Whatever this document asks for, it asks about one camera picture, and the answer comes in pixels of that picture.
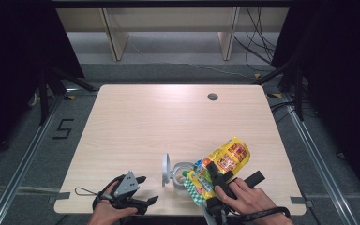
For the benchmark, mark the tin can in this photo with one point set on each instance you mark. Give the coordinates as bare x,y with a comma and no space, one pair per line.
166,170

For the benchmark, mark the grey tape strip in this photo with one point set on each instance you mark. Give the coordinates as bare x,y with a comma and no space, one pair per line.
300,201
63,196

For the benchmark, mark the person's right hand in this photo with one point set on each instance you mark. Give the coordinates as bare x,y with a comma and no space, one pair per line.
250,200

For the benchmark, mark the metal floor rail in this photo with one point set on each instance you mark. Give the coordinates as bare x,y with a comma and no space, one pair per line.
22,162
322,162

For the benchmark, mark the black curtain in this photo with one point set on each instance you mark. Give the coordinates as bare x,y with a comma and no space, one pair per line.
12,62
343,78

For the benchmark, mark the light wooden shelf unit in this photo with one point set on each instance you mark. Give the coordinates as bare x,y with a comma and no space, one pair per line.
168,18

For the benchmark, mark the yellow tape piece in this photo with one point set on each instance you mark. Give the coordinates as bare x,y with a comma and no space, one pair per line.
274,95
71,97

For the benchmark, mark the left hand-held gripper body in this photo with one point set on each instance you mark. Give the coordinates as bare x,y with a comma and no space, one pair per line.
126,184

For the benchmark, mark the yellow green snack bag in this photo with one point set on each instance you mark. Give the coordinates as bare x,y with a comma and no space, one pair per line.
228,153

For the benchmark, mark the person's left hand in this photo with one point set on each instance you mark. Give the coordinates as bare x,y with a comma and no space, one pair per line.
106,214

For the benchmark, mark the black metal stand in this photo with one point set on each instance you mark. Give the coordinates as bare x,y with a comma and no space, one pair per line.
43,93
298,90

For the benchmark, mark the grey table hole cap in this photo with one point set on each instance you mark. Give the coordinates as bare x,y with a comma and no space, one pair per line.
212,96

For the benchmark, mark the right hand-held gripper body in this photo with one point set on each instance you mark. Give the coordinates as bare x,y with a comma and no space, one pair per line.
214,206

